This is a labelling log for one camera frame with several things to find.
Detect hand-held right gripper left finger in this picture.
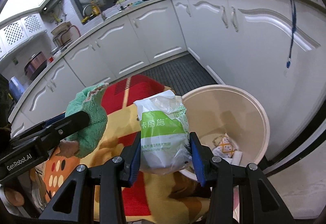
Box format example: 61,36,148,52
38,132,142,224

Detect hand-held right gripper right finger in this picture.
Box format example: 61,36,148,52
189,132,296,224

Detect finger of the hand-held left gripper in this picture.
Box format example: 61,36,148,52
10,111,91,148

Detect green towel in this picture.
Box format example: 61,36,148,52
65,82,109,159

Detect white plastic tissue packet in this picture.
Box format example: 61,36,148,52
133,90,194,176

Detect beige plastic bin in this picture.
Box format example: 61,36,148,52
178,85,270,181

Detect white orange patterned packet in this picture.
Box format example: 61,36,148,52
213,134,238,159

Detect white paper scrap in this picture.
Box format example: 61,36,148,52
224,150,242,166

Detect red orange yellow printed blanket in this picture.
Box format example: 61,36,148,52
31,74,240,223

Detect blue white container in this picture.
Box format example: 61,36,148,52
9,76,26,102

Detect red rice cooker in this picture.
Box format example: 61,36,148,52
24,51,49,81

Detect dish rack with bowls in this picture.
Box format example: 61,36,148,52
51,22,81,47

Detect dark ribbed floor mat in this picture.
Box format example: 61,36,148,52
127,53,219,97

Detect curved metal faucet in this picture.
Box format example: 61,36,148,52
83,4,107,21

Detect white water heater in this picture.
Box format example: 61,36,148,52
38,0,64,12

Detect small thin tap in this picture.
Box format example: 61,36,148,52
108,0,125,11

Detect white kitchen base cabinets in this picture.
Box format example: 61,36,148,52
8,0,326,163

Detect white lattice wall cabinet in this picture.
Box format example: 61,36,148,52
0,13,44,56

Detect blue hanging cord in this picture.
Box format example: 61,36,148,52
285,0,298,69

